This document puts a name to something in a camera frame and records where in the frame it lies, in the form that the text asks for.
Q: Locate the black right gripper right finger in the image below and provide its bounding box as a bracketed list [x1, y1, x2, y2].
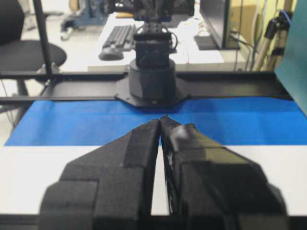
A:
[160, 116, 288, 230]

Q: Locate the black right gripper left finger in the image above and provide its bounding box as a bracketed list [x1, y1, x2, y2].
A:
[39, 119, 160, 230]

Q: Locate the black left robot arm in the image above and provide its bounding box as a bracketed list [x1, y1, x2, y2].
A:
[126, 0, 195, 107]

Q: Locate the white base board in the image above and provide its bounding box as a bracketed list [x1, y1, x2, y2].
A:
[0, 146, 307, 216]

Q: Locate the blue table cloth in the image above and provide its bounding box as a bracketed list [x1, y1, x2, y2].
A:
[4, 98, 307, 147]

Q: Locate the white desk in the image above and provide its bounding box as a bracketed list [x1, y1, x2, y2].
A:
[87, 11, 225, 72]

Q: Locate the black computer mouse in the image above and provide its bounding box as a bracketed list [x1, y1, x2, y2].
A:
[98, 47, 124, 61]

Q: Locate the teal backdrop panel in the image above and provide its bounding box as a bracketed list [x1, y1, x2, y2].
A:
[275, 0, 307, 115]

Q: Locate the black keyboard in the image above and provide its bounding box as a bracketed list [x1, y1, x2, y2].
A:
[102, 25, 136, 51]

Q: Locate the black office chair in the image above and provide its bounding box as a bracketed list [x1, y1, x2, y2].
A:
[0, 0, 67, 96]

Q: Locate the black computer monitor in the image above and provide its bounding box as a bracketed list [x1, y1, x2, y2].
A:
[194, 0, 238, 51]

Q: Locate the black metal mounting rail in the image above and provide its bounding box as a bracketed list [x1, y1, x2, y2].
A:
[0, 71, 292, 107]

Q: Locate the grey camera tripod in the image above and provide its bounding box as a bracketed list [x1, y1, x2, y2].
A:
[252, 10, 293, 71]

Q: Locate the black vertical frame post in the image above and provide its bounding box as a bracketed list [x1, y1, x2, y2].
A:
[33, 0, 52, 76]

